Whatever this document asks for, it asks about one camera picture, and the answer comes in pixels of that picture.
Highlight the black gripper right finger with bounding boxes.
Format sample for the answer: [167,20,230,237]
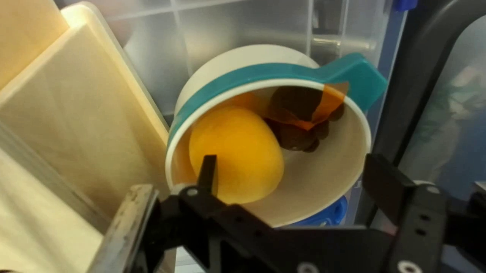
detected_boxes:
[365,152,454,273]

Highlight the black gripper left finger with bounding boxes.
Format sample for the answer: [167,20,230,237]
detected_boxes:
[85,154,305,273]

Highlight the orange round plushie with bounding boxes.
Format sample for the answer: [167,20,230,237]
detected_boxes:
[187,105,286,207]

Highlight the light wooden drawer box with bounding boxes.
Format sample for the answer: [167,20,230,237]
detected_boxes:
[0,2,172,273]

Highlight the white cup with teal rim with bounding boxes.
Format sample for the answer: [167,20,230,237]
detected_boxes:
[164,44,389,230]

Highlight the large clear bin dark lid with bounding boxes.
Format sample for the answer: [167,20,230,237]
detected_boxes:
[400,14,486,202]

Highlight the dark brown toy orange strip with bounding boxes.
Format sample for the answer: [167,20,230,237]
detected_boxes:
[252,82,353,154]

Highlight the dark grey storage bin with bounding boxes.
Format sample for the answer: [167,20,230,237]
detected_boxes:
[354,0,486,225]

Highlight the clear organizer box blue latches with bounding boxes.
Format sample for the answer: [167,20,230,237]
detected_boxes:
[55,0,419,273]

